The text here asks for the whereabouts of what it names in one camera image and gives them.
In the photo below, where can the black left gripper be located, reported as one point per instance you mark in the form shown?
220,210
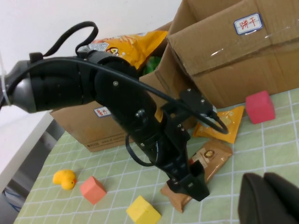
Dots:
163,151

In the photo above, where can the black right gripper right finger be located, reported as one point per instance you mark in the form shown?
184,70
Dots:
287,193

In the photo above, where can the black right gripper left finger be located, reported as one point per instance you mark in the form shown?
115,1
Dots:
254,203

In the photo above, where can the brown snack bar packet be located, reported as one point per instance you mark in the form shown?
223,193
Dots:
215,154

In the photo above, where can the small yellow snack packet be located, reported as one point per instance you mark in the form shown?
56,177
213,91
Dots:
233,121

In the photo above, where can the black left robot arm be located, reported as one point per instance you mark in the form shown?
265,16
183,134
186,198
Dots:
58,86

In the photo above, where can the green snack bag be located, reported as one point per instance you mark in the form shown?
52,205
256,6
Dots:
151,66

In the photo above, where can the yellow foam cube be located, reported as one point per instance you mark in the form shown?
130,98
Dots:
143,211

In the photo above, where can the green checkered tablecloth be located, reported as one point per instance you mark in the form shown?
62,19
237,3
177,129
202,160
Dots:
116,184

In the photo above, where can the red foam cube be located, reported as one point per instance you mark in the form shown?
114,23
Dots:
260,107

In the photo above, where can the orange foam cube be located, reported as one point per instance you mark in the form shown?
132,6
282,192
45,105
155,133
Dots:
93,190

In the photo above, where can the cardboard box marked F2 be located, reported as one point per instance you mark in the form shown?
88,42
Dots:
93,133

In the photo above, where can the white label on F2 box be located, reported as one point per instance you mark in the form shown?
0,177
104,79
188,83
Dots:
102,112

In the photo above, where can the taped plain cardboard box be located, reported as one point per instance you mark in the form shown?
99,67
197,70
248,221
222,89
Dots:
233,70

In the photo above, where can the yellow rubber duck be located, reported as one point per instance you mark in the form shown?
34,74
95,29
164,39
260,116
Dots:
64,179

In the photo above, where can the orange chip bag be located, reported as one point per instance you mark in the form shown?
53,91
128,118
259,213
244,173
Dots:
144,46

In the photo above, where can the clear packing tape strip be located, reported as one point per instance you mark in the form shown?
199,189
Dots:
245,46

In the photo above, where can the white label on taped box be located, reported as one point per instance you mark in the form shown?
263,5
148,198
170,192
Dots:
248,23

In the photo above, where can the white side table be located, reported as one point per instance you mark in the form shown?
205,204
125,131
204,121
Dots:
18,140

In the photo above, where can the white zip tie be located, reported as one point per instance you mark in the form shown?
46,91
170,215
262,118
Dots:
4,93

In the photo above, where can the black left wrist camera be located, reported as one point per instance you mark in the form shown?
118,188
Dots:
196,101

